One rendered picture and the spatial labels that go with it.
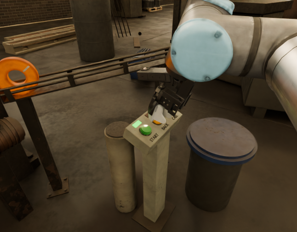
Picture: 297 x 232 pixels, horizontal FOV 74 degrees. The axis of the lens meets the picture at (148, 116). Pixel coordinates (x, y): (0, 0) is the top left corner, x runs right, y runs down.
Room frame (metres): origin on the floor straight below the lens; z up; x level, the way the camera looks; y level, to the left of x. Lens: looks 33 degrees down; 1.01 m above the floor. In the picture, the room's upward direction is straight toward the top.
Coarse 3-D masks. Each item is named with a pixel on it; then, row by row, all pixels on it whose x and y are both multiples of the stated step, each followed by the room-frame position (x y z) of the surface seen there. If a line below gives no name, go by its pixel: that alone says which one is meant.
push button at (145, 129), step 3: (141, 126) 0.55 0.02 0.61; (144, 126) 0.55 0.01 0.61; (147, 126) 0.55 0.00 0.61; (141, 129) 0.53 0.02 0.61; (144, 129) 0.53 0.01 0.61; (147, 129) 0.54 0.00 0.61; (150, 129) 0.54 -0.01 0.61; (141, 132) 0.53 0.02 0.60; (144, 132) 0.52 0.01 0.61; (147, 132) 0.52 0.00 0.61; (150, 132) 0.53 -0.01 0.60
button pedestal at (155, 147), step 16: (128, 128) 0.53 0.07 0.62; (160, 128) 0.57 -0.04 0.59; (144, 144) 0.49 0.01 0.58; (160, 144) 0.56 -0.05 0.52; (144, 160) 0.58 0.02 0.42; (160, 160) 0.57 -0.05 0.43; (144, 176) 0.58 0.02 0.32; (160, 176) 0.57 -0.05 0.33; (144, 192) 0.58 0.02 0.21; (160, 192) 0.58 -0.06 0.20; (144, 208) 0.58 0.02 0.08; (160, 208) 0.59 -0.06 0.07; (144, 224) 0.54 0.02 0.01; (160, 224) 0.54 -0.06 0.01
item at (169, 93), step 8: (168, 72) 0.46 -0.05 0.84; (176, 80) 0.48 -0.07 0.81; (184, 80) 0.45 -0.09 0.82; (160, 88) 0.48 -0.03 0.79; (168, 88) 0.48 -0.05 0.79; (176, 88) 0.47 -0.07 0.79; (184, 88) 0.45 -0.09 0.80; (192, 88) 0.46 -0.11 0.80; (152, 96) 0.49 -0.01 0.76; (160, 96) 0.47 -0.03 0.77; (168, 96) 0.46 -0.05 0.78; (176, 96) 0.46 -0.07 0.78; (184, 96) 0.45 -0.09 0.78; (160, 104) 0.48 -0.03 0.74; (168, 104) 0.47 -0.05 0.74; (176, 104) 0.45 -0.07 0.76; (184, 104) 0.50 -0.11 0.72; (168, 112) 0.46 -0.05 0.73; (176, 112) 0.44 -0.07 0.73
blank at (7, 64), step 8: (0, 64) 0.74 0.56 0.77; (8, 64) 0.75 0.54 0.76; (16, 64) 0.76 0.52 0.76; (24, 64) 0.77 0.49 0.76; (32, 64) 0.80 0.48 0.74; (0, 72) 0.73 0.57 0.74; (8, 72) 0.75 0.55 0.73; (24, 72) 0.76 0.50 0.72; (32, 72) 0.77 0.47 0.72; (0, 80) 0.73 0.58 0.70; (8, 80) 0.74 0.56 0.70; (32, 80) 0.77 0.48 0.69; (0, 88) 0.73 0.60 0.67; (16, 88) 0.74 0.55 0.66
